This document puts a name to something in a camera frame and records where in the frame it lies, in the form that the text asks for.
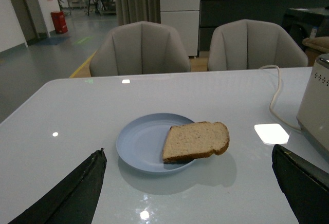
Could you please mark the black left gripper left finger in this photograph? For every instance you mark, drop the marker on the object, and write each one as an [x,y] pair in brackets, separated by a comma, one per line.
[74,199]

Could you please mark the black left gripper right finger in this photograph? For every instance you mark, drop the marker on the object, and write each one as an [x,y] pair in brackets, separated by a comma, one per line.
[304,185]

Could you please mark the light blue round plate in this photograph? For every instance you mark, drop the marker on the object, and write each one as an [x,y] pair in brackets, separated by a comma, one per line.
[140,143]

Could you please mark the slice of brown bread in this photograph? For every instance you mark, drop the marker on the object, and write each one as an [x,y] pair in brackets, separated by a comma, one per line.
[194,141]

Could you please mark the cream and chrome toaster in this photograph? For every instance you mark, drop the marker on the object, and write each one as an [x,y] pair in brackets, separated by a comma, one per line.
[312,115]

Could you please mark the beige cushioned sofa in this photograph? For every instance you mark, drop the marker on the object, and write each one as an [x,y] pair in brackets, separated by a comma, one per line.
[315,47]

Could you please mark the right grey upholstered chair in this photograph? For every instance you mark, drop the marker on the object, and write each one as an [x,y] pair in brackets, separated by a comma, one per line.
[250,44]

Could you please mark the grey upholstered chair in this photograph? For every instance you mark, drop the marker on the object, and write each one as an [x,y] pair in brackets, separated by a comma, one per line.
[250,44]
[140,48]

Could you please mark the dark glass side table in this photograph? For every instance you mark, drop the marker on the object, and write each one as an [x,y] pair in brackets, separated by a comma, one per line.
[301,23]

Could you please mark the left grey upholstered chair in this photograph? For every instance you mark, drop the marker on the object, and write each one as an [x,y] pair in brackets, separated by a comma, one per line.
[140,48]

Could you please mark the red box on floor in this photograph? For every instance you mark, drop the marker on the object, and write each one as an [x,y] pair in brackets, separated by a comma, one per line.
[59,22]

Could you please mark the dark grey kitchen counter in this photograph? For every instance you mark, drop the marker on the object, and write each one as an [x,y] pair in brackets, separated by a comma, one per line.
[214,13]

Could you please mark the white drawer cabinet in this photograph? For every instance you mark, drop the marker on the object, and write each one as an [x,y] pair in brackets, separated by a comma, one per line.
[184,16]

